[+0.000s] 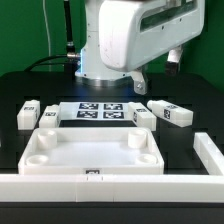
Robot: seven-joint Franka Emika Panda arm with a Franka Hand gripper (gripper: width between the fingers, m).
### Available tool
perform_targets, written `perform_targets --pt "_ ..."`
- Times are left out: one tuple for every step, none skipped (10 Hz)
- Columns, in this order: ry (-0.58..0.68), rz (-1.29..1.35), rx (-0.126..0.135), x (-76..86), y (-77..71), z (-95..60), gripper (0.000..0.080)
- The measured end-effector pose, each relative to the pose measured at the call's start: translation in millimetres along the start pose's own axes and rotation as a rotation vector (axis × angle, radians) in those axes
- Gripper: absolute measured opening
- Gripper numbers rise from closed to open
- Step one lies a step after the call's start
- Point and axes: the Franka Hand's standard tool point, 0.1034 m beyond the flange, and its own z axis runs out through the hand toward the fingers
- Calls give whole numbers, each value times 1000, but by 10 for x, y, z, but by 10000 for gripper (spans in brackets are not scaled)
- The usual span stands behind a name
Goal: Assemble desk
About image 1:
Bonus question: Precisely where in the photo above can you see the white fiducial marker plate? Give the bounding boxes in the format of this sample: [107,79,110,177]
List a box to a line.
[60,102,130,121]

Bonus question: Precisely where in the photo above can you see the thin white hanging cable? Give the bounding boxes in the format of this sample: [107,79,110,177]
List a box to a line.
[41,0,53,72]

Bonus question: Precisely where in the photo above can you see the white L-shaped obstacle fence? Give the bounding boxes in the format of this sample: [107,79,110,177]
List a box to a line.
[0,133,224,203]

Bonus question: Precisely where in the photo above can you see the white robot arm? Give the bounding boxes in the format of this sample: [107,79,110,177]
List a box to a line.
[76,0,205,95]

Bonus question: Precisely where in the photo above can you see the black cable on table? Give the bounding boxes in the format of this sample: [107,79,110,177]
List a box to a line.
[23,54,81,72]

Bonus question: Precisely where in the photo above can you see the black vertical cable with connector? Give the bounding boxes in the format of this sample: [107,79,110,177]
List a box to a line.
[63,0,81,62]

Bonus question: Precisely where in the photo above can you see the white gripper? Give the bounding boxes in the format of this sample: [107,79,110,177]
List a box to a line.
[99,0,205,95]

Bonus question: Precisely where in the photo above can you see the white desk top tray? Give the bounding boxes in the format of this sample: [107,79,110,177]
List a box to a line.
[18,127,164,175]

